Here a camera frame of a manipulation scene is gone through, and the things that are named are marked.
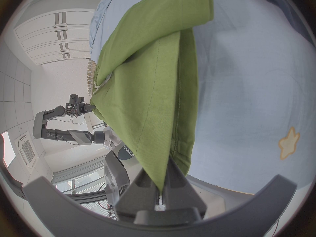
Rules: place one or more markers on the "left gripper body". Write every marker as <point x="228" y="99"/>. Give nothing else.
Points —
<point x="85" y="107"/>

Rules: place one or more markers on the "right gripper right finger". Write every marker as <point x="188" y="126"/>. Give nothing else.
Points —
<point x="182" y="194"/>

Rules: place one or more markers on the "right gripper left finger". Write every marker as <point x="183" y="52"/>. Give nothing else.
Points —
<point x="138" y="196"/>

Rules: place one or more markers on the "green shorts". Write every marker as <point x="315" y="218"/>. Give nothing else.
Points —
<point x="148" y="83"/>

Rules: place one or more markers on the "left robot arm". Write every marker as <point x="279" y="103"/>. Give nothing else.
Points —
<point x="61" y="136"/>

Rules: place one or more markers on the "round woven basket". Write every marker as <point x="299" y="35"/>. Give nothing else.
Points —
<point x="90" y="78"/>

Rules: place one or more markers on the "window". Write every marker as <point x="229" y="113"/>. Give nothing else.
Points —
<point x="84" y="181"/>

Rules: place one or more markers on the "white curtain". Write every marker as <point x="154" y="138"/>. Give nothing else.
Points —
<point x="74" y="169"/>

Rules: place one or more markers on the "white ceiling air conditioner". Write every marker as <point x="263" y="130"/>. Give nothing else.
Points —
<point x="27" y="149"/>

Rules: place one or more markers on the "white wardrobe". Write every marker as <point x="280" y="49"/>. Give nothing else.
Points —
<point x="39" y="38"/>

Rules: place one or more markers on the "pale blue quilt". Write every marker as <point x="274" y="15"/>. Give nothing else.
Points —
<point x="100" y="16"/>

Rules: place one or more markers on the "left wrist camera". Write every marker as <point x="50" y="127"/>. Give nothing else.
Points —
<point x="76" y="99"/>

